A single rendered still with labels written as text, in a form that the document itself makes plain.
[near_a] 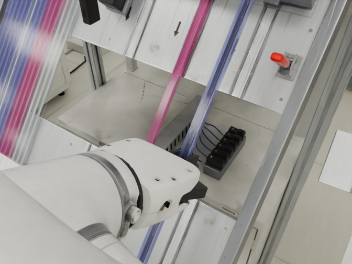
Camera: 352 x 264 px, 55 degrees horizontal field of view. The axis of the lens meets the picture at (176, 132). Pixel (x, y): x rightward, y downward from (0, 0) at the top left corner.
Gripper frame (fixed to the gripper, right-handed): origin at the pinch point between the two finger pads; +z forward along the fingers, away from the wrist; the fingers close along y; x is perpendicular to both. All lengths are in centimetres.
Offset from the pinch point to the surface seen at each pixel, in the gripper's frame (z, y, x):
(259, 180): 10.5, -8.7, 0.8
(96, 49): 50, 61, -4
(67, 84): 118, 135, 31
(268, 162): 11.0, -8.9, -2.2
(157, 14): 14.9, 19.3, -18.2
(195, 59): 14.0, 9.0, -12.8
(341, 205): 131, -31, 33
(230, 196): 40.6, 0.5, 17.4
